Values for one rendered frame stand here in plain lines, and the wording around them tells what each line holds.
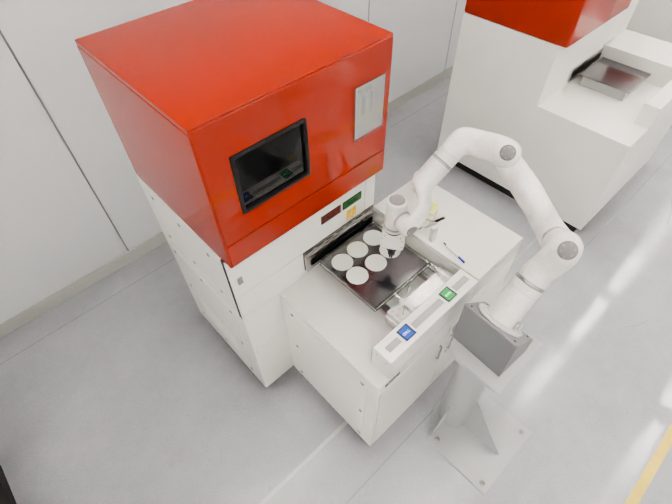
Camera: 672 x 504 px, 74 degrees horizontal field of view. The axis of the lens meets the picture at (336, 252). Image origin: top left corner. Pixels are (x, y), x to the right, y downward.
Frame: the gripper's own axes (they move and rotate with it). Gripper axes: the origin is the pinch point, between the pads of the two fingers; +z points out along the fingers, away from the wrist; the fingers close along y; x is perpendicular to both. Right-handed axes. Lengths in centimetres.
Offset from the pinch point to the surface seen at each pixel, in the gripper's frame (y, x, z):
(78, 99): -180, 45, -23
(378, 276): -3.8, -6.8, 9.9
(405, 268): 7.1, 0.8, 10.0
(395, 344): 9.8, -41.3, 4.4
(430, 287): 19.5, -5.5, 12.0
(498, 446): 72, -35, 99
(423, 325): 18.9, -30.5, 4.1
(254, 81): -45, -14, -82
